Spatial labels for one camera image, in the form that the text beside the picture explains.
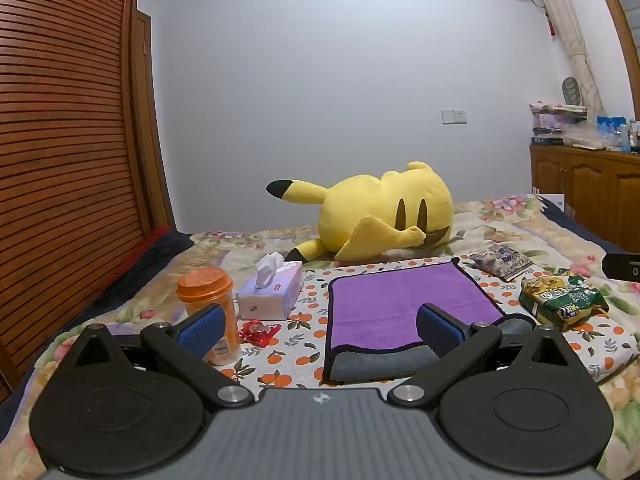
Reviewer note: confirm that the white paper sheet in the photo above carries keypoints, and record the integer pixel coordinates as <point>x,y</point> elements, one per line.
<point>550,200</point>

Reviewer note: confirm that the blue and white box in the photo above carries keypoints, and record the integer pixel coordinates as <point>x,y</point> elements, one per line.
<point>611,130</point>

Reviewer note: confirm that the red candy wrapper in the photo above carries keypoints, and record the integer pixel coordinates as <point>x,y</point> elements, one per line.
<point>257,332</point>

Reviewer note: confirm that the wooden cabinet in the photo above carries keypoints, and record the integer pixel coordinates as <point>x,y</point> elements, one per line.
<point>585,180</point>

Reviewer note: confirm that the orange plastic cup with lid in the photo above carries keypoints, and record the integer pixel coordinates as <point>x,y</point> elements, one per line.
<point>207,285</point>

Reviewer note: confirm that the clear plastic bag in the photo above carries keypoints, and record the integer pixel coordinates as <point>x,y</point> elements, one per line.
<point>585,135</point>

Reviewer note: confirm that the yellow plush toy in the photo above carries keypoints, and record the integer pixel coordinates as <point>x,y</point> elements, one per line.
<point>385,210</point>

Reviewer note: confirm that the clutter on cabinet top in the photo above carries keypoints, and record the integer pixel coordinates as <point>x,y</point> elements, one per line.
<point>557,115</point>

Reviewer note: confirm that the purple patterned snack packet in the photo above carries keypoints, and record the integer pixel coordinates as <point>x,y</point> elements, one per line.
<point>502,258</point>

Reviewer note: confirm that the white wall switch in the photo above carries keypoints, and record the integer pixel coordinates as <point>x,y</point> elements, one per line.
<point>453,116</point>

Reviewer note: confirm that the orange fruit print cloth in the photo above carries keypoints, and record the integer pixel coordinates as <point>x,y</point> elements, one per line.
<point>300,330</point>

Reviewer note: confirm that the white tissue box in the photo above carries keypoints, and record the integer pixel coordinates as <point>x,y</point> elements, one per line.
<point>272,297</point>

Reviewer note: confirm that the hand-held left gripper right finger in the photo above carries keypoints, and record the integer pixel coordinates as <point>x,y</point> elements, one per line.
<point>440,332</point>

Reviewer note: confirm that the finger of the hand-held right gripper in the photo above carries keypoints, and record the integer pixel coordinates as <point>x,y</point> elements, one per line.
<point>620,266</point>

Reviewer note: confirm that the grey round fan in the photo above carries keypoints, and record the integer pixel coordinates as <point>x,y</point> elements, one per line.
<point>572,91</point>

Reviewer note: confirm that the wooden louvred wardrobe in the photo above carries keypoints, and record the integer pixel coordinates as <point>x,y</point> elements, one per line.
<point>65,135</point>

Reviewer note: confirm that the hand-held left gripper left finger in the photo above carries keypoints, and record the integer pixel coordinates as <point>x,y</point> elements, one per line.
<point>202,332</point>

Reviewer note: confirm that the green snack packet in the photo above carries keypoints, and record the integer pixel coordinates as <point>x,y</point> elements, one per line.
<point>562,296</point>

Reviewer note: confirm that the purple towel with grey underside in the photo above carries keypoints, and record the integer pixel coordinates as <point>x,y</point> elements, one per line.
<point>395,292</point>

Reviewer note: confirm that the cream curtain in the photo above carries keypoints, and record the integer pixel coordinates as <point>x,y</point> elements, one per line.
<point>567,25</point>

